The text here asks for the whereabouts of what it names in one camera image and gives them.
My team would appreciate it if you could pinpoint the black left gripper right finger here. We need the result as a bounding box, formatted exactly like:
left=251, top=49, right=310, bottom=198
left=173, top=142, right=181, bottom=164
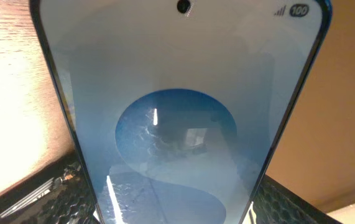
left=243, top=175, right=340, bottom=224

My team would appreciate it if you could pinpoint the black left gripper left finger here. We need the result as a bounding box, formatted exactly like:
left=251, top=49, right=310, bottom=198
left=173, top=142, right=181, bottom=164
left=0, top=154, right=99, bottom=223

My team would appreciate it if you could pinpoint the blue Samsung Galaxy smartphone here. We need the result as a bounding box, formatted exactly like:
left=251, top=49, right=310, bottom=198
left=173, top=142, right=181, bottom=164
left=29, top=0, right=332, bottom=223

